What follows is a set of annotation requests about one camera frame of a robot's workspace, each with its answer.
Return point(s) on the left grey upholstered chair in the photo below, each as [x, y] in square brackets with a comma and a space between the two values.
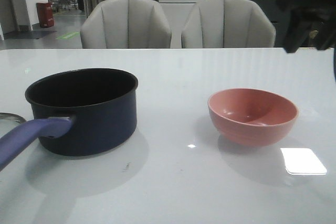
[126, 24]

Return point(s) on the right grey upholstered chair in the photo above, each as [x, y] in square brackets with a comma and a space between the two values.
[227, 24]

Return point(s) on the grey upholstered chair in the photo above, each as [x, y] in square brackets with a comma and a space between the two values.
[126, 24]
[227, 24]

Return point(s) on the dark blue saucepan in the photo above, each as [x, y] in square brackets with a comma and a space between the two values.
[76, 113]

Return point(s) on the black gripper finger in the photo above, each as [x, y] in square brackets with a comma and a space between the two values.
[301, 24]
[326, 35]

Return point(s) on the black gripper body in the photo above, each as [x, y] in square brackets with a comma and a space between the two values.
[324, 9]

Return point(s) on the pink plastic bowl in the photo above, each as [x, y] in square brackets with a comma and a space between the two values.
[252, 117]

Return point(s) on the red bin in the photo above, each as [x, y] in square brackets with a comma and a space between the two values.
[45, 16]

